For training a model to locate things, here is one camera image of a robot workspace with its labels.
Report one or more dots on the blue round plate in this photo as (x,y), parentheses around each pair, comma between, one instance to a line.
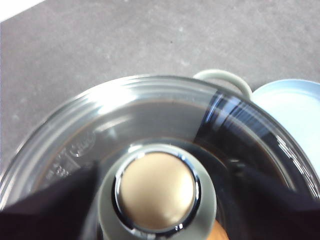
(295,110)

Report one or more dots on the pale green electric steamer pot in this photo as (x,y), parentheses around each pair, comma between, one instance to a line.
(225,76)

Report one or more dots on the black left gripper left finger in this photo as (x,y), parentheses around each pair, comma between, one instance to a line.
(45,215)

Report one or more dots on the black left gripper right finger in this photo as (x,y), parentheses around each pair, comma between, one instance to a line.
(275,215)

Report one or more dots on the glass lid with green knob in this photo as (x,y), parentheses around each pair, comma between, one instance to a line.
(157,190)

